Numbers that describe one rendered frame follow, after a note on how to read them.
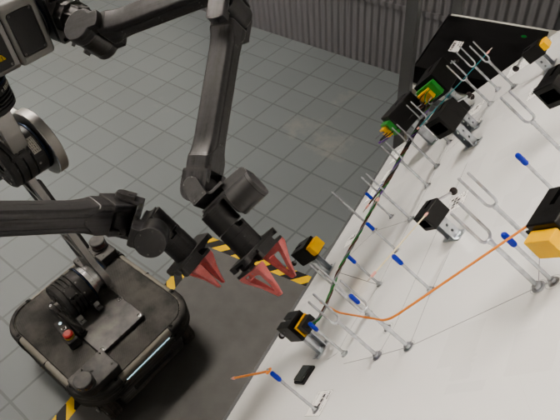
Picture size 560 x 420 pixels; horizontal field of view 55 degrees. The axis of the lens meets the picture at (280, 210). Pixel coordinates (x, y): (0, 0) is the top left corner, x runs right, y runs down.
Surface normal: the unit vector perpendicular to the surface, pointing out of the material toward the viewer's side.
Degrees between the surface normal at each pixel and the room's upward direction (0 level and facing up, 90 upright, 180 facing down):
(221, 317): 0
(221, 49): 35
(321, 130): 0
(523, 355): 53
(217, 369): 0
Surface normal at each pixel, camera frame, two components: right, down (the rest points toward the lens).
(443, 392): -0.74, -0.66
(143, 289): -0.08, -0.69
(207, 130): -0.38, -0.22
